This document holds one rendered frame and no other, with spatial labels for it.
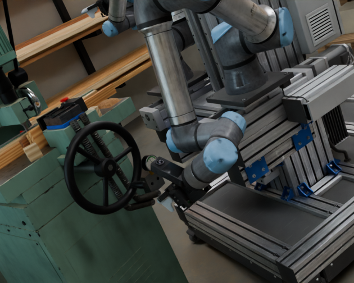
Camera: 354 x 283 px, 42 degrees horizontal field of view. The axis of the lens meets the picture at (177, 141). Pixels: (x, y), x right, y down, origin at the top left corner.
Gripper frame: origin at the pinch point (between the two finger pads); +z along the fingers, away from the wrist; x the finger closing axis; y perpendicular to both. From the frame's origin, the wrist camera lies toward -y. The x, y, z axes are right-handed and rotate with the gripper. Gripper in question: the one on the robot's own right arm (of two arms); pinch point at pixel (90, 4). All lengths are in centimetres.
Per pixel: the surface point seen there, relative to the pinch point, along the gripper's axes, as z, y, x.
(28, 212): -70, 32, -106
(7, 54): -60, -9, -77
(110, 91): -49, 26, -46
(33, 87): -35, 9, -66
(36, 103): -44, 13, -72
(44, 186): -69, 29, -97
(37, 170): -69, 24, -95
